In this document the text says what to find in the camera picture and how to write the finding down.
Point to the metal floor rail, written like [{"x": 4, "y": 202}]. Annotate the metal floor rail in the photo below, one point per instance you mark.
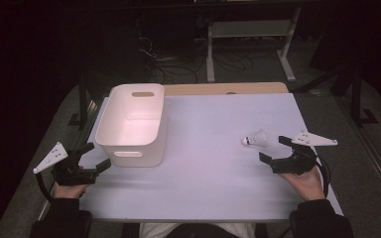
[{"x": 373, "y": 162}]

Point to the person's torso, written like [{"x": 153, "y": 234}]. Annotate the person's torso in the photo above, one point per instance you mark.
[{"x": 155, "y": 230}]

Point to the person's right hand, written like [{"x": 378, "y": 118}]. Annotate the person's right hand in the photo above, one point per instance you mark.
[{"x": 309, "y": 186}]

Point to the white plastic storage bin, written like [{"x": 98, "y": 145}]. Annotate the white plastic storage bin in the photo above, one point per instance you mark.
[{"x": 135, "y": 132}]

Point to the white metal desk frame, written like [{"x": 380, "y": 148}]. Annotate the white metal desk frame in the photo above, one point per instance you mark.
[{"x": 244, "y": 29}]

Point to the white table mat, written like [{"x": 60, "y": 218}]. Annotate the white table mat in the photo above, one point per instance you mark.
[{"x": 211, "y": 172}]

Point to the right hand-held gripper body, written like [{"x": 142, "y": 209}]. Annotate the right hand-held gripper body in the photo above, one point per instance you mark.
[{"x": 296, "y": 163}]

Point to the white shuttlecock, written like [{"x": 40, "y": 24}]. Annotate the white shuttlecock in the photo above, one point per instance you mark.
[{"x": 258, "y": 140}]

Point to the black metal stand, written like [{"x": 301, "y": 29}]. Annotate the black metal stand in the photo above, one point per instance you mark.
[
  {"x": 357, "y": 99},
  {"x": 83, "y": 102}
]

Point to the person's left hand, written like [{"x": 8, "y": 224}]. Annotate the person's left hand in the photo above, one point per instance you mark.
[{"x": 67, "y": 191}]

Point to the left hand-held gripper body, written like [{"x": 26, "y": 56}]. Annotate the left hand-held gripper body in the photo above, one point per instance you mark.
[{"x": 74, "y": 173}]

